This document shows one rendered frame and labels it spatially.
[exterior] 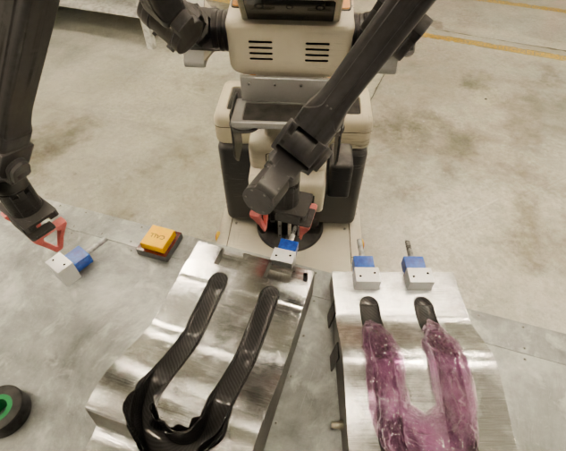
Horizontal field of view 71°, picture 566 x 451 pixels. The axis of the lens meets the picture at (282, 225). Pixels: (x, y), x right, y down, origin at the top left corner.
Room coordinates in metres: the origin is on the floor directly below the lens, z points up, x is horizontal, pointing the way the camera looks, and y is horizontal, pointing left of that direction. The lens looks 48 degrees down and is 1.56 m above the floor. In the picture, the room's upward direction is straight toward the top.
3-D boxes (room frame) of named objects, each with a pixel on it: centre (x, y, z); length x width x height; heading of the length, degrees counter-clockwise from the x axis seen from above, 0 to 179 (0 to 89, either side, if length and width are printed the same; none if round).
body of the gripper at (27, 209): (0.52, 0.48, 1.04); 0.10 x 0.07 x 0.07; 53
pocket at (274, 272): (0.47, 0.01, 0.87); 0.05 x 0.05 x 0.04; 72
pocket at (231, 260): (0.50, 0.11, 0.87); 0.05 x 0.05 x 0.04; 72
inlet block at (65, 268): (0.55, 0.46, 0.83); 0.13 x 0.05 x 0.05; 143
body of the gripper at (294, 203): (0.54, 0.00, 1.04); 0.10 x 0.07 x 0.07; 74
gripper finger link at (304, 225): (0.54, -0.03, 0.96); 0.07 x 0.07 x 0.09; 74
